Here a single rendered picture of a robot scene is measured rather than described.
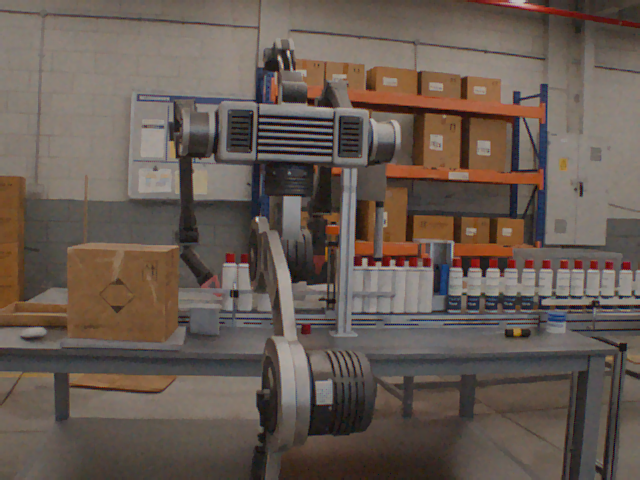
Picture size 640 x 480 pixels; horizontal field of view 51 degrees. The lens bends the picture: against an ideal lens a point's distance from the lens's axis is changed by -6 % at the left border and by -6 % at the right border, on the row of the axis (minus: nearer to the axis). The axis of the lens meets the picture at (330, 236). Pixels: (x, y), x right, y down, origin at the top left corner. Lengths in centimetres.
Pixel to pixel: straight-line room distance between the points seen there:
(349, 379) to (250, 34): 589
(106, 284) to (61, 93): 494
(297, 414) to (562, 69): 719
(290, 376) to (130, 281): 87
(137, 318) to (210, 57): 509
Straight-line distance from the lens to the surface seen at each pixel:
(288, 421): 139
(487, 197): 774
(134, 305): 214
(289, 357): 140
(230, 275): 251
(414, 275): 261
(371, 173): 242
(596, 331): 291
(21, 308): 278
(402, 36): 752
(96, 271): 216
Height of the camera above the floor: 129
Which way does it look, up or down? 3 degrees down
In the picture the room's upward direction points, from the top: 2 degrees clockwise
